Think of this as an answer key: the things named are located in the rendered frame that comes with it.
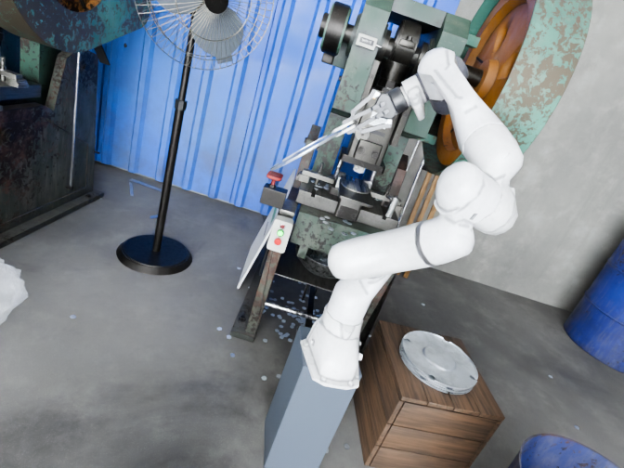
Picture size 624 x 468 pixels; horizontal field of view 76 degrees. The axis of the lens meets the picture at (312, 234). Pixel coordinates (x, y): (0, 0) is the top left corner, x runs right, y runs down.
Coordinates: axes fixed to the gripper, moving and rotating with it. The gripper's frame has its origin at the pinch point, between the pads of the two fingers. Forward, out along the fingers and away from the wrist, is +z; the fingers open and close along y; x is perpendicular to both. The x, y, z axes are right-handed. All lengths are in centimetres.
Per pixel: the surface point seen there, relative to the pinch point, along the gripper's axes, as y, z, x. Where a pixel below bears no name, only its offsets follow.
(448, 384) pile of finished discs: -91, 4, 17
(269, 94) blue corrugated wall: 35, 56, -150
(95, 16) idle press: 90, 83, -48
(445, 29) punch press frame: 13, -43, -35
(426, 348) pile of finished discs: -86, 8, 2
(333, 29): 32.1, -7.9, -34.2
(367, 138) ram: -10.1, -1.4, -37.7
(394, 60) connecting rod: 11.8, -23.1, -41.0
